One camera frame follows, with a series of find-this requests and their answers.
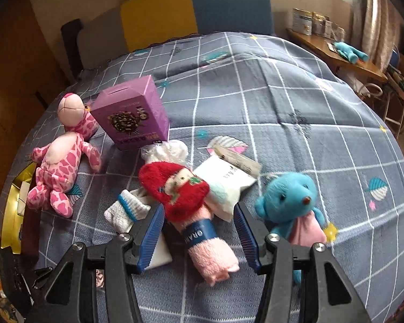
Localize blue plush toy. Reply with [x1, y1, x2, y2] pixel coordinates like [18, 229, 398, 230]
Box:
[333, 41, 369, 64]

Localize white plastic bag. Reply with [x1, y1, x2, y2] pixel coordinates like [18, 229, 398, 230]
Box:
[343, 71, 384, 101]

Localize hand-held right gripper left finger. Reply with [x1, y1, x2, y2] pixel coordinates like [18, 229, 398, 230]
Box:
[27, 203, 165, 323]

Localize beige narrow sachet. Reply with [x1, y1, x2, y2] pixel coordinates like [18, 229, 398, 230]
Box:
[209, 143, 262, 177]

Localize white towel packet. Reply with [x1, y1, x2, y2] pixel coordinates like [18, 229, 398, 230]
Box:
[192, 155, 257, 223]

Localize blue folding chair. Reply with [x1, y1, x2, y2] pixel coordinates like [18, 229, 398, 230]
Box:
[384, 45, 404, 135]

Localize white sock blue stripes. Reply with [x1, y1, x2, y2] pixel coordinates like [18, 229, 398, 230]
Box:
[104, 189, 152, 233]

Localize wooden bedside table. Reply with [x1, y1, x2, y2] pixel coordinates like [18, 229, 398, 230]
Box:
[286, 29, 388, 83]

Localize wooden wardrobe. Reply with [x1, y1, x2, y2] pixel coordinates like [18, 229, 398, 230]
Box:
[0, 7, 71, 243]

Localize blue teddy bear pink cape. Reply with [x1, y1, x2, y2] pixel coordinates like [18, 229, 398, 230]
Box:
[255, 171, 327, 285]

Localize dark floral cloth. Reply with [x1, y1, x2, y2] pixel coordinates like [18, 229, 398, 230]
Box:
[0, 242, 27, 323]

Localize pink spotted plush toy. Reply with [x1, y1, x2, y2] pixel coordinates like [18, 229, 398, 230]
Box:
[26, 92, 102, 219]

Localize small gold box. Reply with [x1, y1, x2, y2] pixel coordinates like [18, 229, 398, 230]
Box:
[312, 12, 330, 36]

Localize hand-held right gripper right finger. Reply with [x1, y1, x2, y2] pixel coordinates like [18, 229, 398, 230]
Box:
[234, 202, 371, 323]

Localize pink towel doll red hat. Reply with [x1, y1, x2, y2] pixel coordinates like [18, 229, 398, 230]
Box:
[138, 161, 240, 285]

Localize purple cardboard box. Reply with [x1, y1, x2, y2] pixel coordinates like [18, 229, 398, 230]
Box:
[89, 75, 170, 151]

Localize white fluffy plush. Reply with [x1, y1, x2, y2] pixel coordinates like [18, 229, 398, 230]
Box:
[141, 140, 189, 169]

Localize small white box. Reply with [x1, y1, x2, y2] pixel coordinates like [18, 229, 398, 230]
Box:
[145, 232, 173, 270]

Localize clear plastic container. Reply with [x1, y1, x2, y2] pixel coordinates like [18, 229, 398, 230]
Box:
[325, 20, 346, 40]

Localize yellow and blue headboard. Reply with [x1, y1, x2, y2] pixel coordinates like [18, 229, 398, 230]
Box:
[61, 0, 275, 75]

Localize gold gift box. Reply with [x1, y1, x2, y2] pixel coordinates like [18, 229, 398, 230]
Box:
[2, 161, 37, 254]

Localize beige patterned curtain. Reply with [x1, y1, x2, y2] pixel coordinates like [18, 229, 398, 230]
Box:
[352, 0, 403, 71]

